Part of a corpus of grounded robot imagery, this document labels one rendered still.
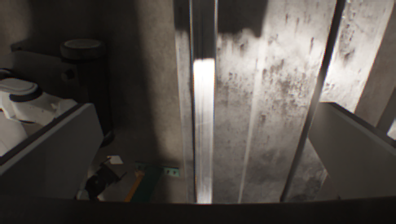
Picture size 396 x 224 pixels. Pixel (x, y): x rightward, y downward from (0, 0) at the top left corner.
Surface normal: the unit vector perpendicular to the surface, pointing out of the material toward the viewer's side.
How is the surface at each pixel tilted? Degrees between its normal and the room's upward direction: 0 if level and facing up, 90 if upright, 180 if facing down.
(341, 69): 0
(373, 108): 0
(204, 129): 11
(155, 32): 0
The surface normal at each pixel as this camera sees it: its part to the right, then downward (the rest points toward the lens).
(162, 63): -0.20, 0.50
